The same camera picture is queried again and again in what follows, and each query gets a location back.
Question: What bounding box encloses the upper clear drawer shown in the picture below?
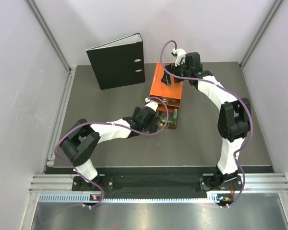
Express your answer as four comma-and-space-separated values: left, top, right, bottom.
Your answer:
159, 97, 180, 106

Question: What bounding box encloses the orange plastic box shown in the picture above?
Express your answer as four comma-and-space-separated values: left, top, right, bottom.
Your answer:
149, 63, 183, 110

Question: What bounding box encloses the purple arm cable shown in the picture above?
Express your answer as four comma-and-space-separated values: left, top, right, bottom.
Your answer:
54, 97, 170, 209
159, 40, 254, 208

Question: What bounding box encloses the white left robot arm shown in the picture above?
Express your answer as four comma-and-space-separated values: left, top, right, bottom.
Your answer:
57, 98, 161, 190

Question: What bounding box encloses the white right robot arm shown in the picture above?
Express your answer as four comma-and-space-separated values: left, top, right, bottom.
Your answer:
161, 48, 252, 191

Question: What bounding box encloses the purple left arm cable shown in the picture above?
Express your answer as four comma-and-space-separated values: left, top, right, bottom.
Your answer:
54, 97, 170, 209

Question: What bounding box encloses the black lever arch binder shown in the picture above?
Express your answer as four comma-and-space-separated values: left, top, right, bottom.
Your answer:
86, 33, 145, 90

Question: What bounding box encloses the aluminium frame rail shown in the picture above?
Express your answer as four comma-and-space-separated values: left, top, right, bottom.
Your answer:
29, 173, 288, 193

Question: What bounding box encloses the slotted cable duct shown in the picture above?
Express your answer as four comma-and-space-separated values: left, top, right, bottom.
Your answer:
38, 191, 221, 204

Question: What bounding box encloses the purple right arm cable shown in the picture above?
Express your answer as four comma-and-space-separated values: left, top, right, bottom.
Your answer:
159, 40, 254, 208

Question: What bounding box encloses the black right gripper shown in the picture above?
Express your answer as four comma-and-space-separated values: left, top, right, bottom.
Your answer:
162, 60, 191, 87

